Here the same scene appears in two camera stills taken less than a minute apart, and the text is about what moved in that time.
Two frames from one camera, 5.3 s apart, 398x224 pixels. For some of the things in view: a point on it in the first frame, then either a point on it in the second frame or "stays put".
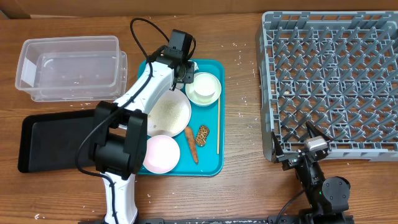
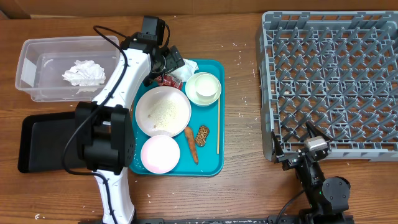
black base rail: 300,218 stays put
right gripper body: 289,158 stays put
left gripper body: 189,74 → 160,68
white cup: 204,86 stays put
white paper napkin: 196,67 → 85,73
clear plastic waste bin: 73,69 stays put
